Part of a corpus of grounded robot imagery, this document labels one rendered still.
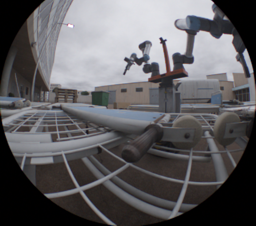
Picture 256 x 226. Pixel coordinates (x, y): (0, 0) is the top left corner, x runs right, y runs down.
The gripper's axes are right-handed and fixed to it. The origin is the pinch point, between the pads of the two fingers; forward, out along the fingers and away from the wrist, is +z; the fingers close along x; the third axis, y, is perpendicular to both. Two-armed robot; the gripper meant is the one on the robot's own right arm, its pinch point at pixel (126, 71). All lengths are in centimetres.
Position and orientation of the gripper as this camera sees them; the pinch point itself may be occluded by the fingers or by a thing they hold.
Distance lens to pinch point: 98.9
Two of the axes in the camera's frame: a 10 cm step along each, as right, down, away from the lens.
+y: 8.6, 4.2, 2.8
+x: -3.8, 1.7, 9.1
